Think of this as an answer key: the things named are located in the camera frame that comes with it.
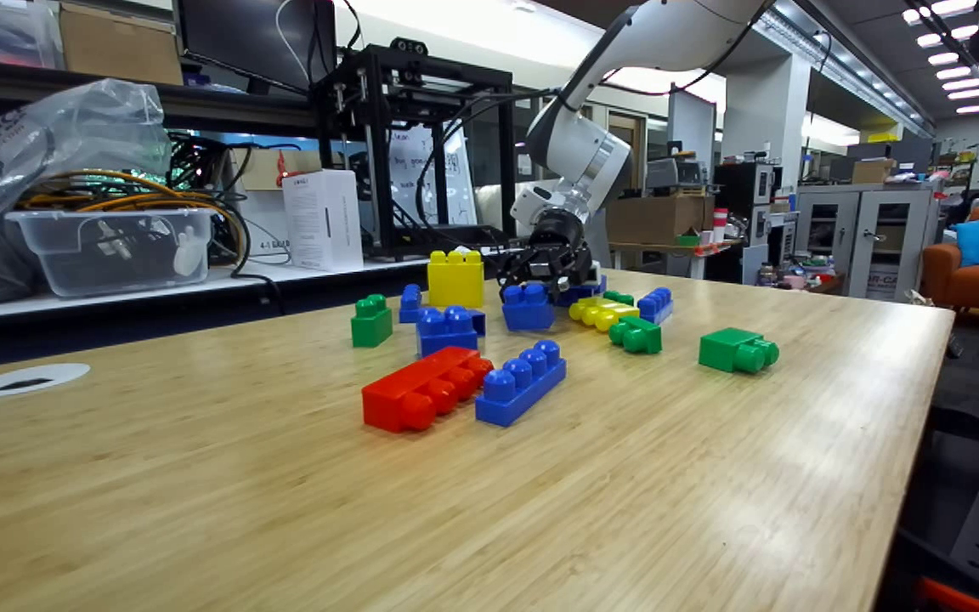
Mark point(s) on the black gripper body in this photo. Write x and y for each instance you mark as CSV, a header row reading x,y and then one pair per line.
x,y
557,240

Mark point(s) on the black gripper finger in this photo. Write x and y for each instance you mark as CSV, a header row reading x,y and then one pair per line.
x,y
581,278
529,269

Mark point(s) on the small blue toy block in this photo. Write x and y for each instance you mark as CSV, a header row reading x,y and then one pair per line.
x,y
655,303
410,303
529,306

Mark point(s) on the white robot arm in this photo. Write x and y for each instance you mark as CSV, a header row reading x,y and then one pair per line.
x,y
584,153

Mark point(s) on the long blue toy block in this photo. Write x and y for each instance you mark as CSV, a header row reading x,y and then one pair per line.
x,y
516,385
596,289

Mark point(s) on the flat yellow toy block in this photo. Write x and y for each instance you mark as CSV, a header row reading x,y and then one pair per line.
x,y
599,312

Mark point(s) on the small green toy block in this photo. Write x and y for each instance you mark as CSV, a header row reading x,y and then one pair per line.
x,y
617,295
370,325

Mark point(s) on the clear acrylic panel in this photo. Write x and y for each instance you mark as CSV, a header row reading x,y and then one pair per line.
x,y
491,214

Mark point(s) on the tall yellow toy block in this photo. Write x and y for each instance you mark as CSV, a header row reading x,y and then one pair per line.
x,y
457,278

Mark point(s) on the square blue toy block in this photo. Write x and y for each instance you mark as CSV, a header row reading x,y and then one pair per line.
x,y
446,332

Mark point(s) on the large cardboard box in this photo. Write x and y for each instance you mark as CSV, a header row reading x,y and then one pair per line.
x,y
664,218

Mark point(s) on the long red toy block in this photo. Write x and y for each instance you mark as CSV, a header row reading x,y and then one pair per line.
x,y
422,391

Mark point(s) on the white board panel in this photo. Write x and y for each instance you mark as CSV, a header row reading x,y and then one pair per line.
x,y
693,138

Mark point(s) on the white glass door cabinet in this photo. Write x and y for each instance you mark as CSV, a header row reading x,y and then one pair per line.
x,y
865,240

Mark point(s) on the black monitor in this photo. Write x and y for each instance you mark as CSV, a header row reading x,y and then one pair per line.
x,y
251,39

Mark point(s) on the orange sofa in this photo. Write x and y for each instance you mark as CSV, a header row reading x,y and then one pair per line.
x,y
978,282

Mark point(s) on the clear plastic storage bin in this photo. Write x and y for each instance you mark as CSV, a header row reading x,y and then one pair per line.
x,y
115,255

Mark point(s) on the brown cardboard box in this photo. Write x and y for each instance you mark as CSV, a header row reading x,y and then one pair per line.
x,y
115,44

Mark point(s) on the clear plastic bag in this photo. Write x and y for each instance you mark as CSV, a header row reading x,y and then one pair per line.
x,y
59,138

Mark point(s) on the orange clamp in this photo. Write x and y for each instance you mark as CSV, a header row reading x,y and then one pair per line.
x,y
959,597

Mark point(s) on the white round table grommet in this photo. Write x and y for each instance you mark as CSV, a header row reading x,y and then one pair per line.
x,y
28,378

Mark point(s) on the black printer frame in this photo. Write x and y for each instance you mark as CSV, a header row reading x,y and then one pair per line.
x,y
380,112

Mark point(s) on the black wall shelf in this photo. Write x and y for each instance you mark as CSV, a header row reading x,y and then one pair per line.
x,y
227,106

